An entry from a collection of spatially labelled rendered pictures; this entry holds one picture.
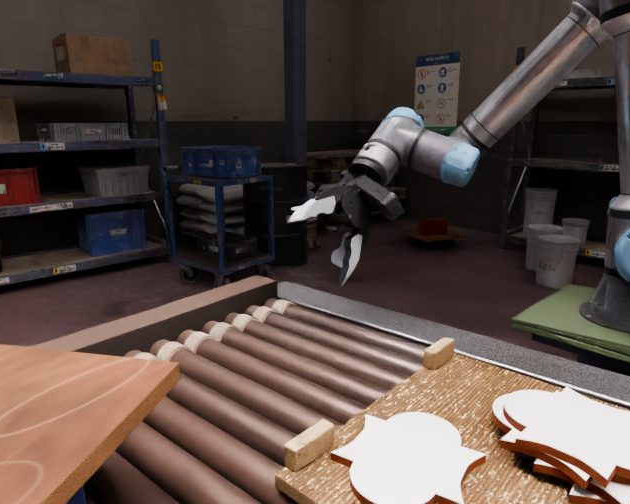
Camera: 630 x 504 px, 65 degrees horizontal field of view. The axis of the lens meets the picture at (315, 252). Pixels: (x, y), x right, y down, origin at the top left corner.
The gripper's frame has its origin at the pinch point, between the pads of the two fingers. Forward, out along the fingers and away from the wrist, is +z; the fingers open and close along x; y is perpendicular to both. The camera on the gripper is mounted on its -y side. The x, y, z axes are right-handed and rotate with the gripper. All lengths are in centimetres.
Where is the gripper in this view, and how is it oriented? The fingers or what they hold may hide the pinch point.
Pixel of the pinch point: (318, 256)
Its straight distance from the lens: 78.5
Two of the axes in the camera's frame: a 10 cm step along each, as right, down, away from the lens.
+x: -5.4, -6.8, -5.0
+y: -6.5, -0.3, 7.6
